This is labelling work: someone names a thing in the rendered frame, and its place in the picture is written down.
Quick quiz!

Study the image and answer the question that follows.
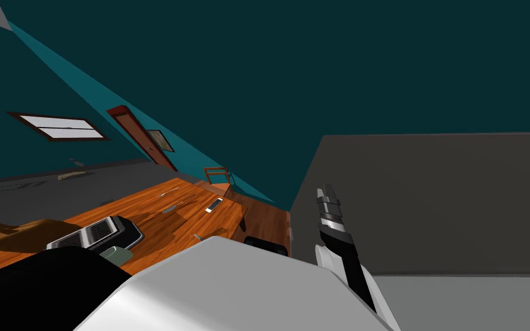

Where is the orange wooden table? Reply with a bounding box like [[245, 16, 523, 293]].
[[0, 176, 248, 284]]

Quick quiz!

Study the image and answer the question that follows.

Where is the dark-framed window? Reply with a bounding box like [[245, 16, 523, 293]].
[[6, 111, 110, 143]]

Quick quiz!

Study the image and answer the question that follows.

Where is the pale green mug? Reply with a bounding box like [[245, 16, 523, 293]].
[[99, 245, 134, 268]]

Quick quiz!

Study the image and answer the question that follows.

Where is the brown wooden chair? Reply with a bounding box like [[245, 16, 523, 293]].
[[203, 166, 235, 198]]

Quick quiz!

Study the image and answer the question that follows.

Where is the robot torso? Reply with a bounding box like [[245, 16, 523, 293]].
[[74, 235, 401, 331]]

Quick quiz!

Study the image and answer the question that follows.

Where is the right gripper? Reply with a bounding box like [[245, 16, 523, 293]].
[[316, 183, 347, 233]]

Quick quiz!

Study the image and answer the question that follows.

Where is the framed wall picture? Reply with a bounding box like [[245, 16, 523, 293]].
[[147, 129, 176, 153]]

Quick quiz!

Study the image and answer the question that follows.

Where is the red-brown door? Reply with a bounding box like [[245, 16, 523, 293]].
[[106, 105, 179, 172]]

